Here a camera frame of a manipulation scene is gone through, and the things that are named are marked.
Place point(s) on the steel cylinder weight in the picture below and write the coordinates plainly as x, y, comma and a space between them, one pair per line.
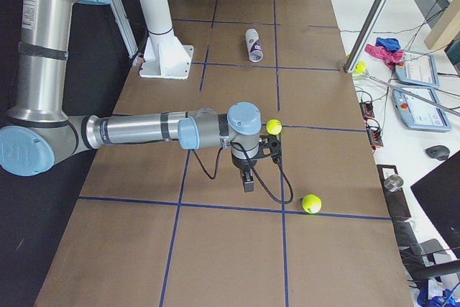
393, 183

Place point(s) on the upper teach pendant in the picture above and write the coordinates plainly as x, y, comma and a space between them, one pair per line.
418, 69

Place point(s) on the white tennis ball can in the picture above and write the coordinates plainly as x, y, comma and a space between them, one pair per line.
254, 48

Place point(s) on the aluminium frame post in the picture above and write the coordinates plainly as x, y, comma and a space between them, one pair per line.
365, 32

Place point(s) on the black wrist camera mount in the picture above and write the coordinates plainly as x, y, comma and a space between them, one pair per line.
270, 146

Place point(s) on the white mounting pedestal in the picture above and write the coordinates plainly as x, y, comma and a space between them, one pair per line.
164, 56

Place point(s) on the black office chair armrest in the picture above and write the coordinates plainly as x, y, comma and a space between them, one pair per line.
437, 270

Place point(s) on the black monitor corner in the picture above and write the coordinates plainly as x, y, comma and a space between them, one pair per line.
438, 195

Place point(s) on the lower teach pendant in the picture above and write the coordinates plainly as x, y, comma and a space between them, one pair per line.
418, 115

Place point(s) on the orange black connector block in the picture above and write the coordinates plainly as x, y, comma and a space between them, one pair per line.
367, 109

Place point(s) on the yellow tennis ball by post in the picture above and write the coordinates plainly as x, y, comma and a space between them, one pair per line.
360, 68

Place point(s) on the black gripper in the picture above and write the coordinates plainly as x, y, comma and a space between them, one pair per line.
241, 164

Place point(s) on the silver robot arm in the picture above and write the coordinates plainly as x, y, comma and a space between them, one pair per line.
39, 134

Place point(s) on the pink and blue cloth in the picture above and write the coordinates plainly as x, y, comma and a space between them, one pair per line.
388, 50

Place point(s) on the teach pendant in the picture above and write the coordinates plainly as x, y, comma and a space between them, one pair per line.
418, 115
418, 69

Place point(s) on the yellow Roland Garros tennis ball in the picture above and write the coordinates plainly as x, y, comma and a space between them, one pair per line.
311, 204

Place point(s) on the black computer mouse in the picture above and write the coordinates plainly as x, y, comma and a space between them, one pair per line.
438, 152

